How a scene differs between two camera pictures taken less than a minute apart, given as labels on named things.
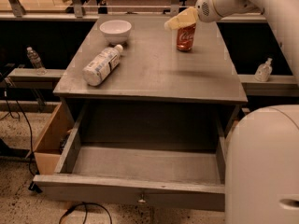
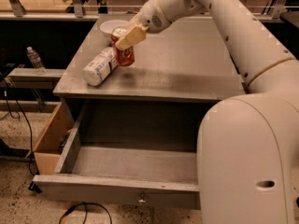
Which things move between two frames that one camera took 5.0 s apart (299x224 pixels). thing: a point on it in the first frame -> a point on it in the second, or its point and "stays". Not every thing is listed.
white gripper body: [206, 7] -> [151, 19]
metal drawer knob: [142, 199] stays
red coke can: [185, 37] -> [123, 58]
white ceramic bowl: [116, 31] stays
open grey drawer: [159, 154] stays
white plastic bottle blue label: [103, 65] stays
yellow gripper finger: [187, 18] -> [132, 37]
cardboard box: [46, 149] stays
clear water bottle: [35, 61] stays
